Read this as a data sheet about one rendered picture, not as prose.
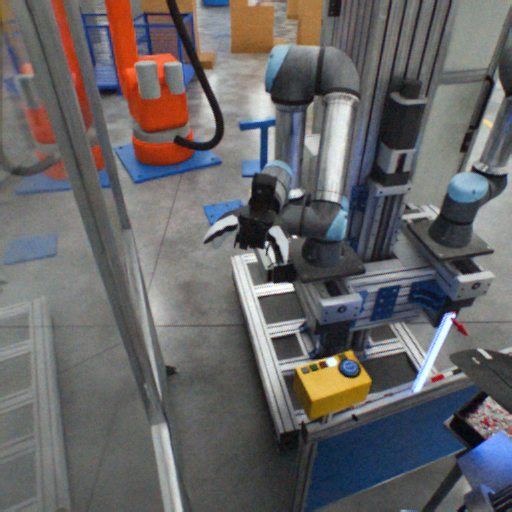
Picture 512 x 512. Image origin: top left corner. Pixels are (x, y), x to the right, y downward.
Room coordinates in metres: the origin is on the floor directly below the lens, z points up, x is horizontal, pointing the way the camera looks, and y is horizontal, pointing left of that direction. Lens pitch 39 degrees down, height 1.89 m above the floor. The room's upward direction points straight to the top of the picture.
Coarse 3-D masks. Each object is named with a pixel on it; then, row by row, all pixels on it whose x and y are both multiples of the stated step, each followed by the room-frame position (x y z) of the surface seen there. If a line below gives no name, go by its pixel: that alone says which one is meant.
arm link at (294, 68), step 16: (288, 48) 1.08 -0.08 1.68; (304, 48) 1.08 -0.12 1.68; (320, 48) 1.08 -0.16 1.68; (272, 64) 1.06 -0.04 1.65; (288, 64) 1.05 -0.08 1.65; (304, 64) 1.04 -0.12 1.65; (320, 64) 1.04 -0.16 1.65; (272, 80) 1.06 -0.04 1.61; (288, 80) 1.05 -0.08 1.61; (304, 80) 1.04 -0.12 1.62; (320, 80) 1.03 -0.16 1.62; (272, 96) 1.08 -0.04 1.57; (288, 96) 1.05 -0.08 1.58; (304, 96) 1.05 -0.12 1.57; (288, 112) 1.06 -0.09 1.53; (304, 112) 1.08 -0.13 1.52; (288, 128) 1.06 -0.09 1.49; (304, 128) 1.08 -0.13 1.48; (288, 144) 1.06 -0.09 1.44; (288, 160) 1.06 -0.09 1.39; (304, 192) 1.08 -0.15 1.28
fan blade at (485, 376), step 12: (456, 360) 0.51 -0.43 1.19; (468, 360) 0.52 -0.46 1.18; (480, 360) 0.52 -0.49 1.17; (492, 360) 0.53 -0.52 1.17; (504, 360) 0.54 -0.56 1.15; (468, 372) 0.48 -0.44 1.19; (480, 372) 0.49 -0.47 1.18; (492, 372) 0.49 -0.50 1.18; (504, 372) 0.49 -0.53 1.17; (480, 384) 0.46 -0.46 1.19; (492, 384) 0.46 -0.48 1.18; (504, 384) 0.46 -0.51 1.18; (492, 396) 0.43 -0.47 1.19; (504, 396) 0.43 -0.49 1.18; (504, 408) 0.40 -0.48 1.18
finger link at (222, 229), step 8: (232, 216) 0.65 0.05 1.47; (216, 224) 0.61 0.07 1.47; (224, 224) 0.62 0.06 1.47; (232, 224) 0.62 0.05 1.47; (208, 232) 0.59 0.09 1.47; (216, 232) 0.59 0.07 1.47; (224, 232) 0.62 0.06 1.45; (232, 232) 0.64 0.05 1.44; (208, 240) 0.58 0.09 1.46; (216, 240) 0.61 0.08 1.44; (216, 248) 0.61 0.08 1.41
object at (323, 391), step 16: (320, 368) 0.58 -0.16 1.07; (336, 368) 0.58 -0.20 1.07; (304, 384) 0.53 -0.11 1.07; (320, 384) 0.53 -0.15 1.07; (336, 384) 0.53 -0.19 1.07; (352, 384) 0.53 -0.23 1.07; (368, 384) 0.54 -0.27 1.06; (304, 400) 0.52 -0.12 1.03; (320, 400) 0.50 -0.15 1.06; (336, 400) 0.51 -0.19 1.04; (352, 400) 0.53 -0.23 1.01; (320, 416) 0.50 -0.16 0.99
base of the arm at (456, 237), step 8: (440, 216) 1.18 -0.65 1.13; (432, 224) 1.20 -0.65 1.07; (440, 224) 1.16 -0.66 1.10; (448, 224) 1.14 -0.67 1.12; (456, 224) 1.13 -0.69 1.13; (464, 224) 1.12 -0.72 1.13; (472, 224) 1.14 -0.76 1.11; (432, 232) 1.17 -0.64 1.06; (440, 232) 1.14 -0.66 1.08; (448, 232) 1.13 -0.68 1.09; (456, 232) 1.12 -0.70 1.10; (464, 232) 1.12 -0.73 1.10; (472, 232) 1.16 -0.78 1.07; (440, 240) 1.13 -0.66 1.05; (448, 240) 1.12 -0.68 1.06; (456, 240) 1.11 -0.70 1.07; (464, 240) 1.11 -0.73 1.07; (456, 248) 1.10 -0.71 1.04
